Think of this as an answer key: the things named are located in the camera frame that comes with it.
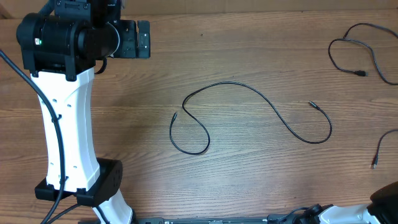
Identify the black short connector cable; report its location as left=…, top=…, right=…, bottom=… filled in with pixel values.
left=169, top=81, right=333, bottom=156

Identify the black USB cable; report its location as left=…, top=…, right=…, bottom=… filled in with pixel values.
left=328, top=22, right=398, bottom=86

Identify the thin black barrel cable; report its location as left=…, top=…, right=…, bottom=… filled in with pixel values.
left=371, top=128, right=398, bottom=170

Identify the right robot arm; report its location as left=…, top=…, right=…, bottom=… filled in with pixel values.
left=292, top=182, right=397, bottom=224

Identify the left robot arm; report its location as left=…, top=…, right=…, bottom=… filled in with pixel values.
left=16, top=0, right=150, bottom=223

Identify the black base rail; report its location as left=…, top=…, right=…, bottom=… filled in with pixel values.
left=132, top=214, right=299, bottom=224

